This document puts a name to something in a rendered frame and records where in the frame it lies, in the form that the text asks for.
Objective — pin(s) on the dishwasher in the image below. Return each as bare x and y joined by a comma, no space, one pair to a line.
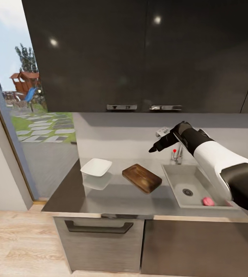
101,244

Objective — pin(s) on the drop in sink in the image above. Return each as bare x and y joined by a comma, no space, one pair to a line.
190,185

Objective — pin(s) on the cutting board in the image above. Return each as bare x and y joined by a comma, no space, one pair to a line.
142,177

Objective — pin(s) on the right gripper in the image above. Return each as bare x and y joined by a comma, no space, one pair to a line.
160,145

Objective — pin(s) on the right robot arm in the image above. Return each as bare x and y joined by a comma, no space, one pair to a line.
226,170

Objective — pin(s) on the fixed window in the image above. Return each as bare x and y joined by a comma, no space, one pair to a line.
43,143

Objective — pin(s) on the bowl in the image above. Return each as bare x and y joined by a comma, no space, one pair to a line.
96,167

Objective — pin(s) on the vidalia onion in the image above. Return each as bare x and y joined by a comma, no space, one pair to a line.
207,201

